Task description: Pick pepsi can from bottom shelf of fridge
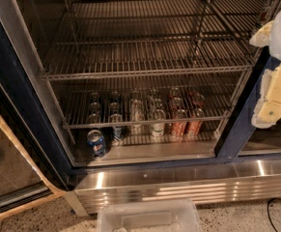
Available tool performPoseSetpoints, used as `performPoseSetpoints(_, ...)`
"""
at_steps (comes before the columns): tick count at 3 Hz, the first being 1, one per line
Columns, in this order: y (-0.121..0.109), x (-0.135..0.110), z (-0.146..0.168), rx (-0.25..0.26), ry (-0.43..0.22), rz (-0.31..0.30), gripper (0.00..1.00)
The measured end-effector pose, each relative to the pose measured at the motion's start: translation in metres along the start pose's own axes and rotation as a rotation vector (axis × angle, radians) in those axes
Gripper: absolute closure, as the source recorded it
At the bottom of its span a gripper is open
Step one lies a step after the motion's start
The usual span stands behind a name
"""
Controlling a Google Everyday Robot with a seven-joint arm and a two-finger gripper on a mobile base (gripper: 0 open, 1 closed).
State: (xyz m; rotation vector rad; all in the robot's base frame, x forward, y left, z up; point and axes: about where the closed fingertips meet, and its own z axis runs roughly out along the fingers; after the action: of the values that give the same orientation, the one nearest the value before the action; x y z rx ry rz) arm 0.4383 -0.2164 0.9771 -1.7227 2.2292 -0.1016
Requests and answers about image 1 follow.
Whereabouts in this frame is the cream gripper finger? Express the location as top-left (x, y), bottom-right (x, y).
top-left (251, 65), bottom-right (281, 129)
top-left (249, 21), bottom-right (273, 47)

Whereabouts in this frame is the blue pepsi can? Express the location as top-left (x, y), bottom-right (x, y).
top-left (87, 130), bottom-right (106, 158)
top-left (87, 113), bottom-right (100, 124)

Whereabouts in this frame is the bottle on right upper shelf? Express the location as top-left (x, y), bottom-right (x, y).
top-left (258, 0), bottom-right (275, 26)

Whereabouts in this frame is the red soda can right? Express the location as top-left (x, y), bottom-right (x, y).
top-left (186, 108), bottom-right (204, 136)

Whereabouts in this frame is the red soda can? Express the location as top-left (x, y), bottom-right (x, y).
top-left (171, 109), bottom-right (187, 140)
top-left (186, 108), bottom-right (204, 136)

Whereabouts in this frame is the red soda can left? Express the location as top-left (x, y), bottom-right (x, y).
top-left (171, 109), bottom-right (187, 140)

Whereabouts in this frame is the white green soda can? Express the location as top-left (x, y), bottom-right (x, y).
top-left (151, 109), bottom-right (166, 137)

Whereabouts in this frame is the silver white soda can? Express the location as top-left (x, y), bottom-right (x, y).
top-left (130, 99), bottom-right (144, 131)

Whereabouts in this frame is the blue pepsi can behind front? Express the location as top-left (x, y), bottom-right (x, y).
top-left (87, 113), bottom-right (100, 124)

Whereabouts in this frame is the open glass fridge door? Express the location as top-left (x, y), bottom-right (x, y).
top-left (0, 61), bottom-right (67, 224)

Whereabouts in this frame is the clear plastic bin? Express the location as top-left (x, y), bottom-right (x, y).
top-left (97, 199), bottom-right (202, 232)

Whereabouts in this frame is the blue fridge centre post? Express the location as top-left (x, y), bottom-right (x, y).
top-left (215, 53), bottom-right (279, 161)

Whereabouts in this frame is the black floor cable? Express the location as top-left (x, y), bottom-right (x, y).
top-left (267, 196), bottom-right (281, 232)

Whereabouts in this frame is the upper wire fridge shelf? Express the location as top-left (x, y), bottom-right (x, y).
top-left (42, 0), bottom-right (266, 80)

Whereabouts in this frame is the wire fridge shelf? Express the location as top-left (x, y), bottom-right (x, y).
top-left (62, 72), bottom-right (244, 130)
top-left (42, 0), bottom-right (266, 80)

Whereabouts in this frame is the middle wire fridge shelf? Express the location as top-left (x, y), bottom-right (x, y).
top-left (62, 72), bottom-right (244, 130)

